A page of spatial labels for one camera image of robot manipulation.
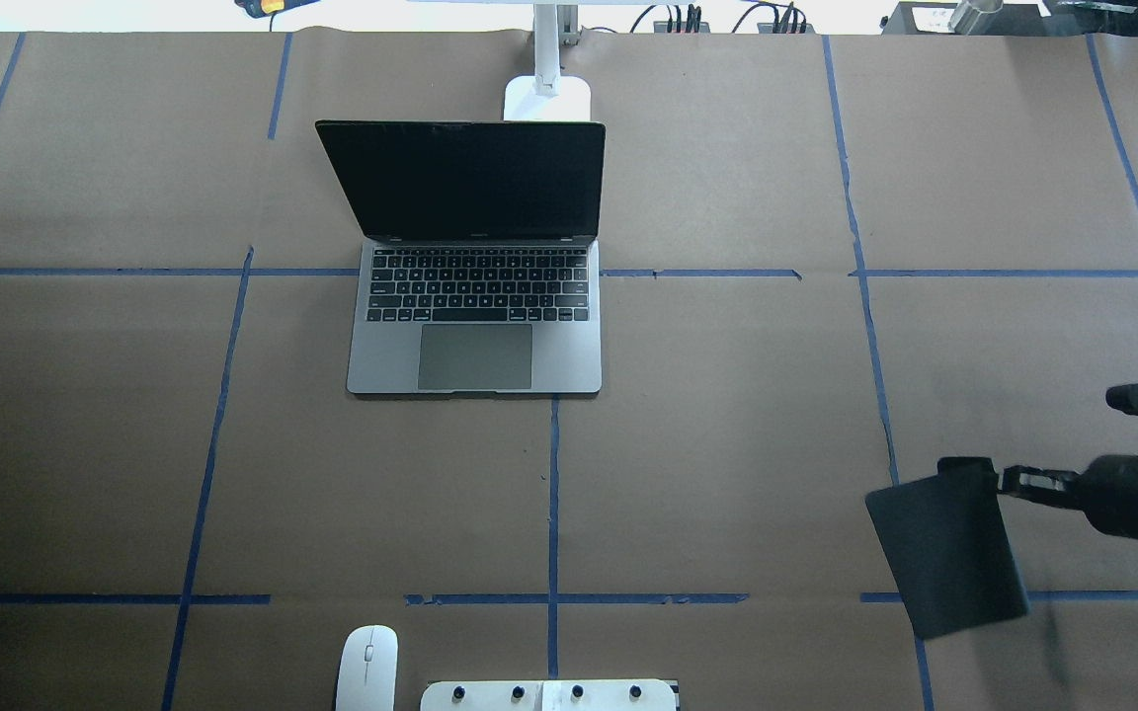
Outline white desk lamp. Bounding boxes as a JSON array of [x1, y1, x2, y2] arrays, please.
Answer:
[[411, 0, 669, 122]]

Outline grey laptop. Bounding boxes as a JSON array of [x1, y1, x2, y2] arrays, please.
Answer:
[[315, 118, 607, 396]]

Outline white computer mouse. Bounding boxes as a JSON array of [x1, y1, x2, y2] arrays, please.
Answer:
[[333, 625, 399, 710]]

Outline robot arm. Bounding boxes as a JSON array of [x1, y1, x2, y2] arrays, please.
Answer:
[[935, 454, 1138, 540]]

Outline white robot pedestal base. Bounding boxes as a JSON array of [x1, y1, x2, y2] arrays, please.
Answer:
[[420, 678, 681, 710]]

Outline blue tape grid lines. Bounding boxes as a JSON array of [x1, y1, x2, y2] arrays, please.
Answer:
[[0, 28, 1138, 710]]

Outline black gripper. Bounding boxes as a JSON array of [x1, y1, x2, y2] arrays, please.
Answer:
[[935, 452, 1138, 541]]

